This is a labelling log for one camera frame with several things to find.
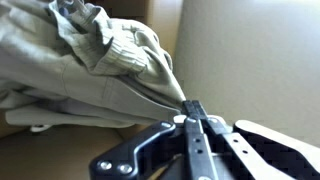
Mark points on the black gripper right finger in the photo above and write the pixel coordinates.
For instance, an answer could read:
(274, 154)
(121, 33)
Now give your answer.
(248, 151)

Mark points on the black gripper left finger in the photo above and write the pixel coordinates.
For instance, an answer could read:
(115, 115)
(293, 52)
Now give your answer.
(182, 150)

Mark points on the beige khaki shorts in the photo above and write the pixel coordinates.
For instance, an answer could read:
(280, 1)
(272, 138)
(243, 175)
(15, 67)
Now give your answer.
(68, 62)

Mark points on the brown leather armchair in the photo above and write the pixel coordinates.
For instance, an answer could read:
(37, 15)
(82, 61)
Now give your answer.
(54, 152)

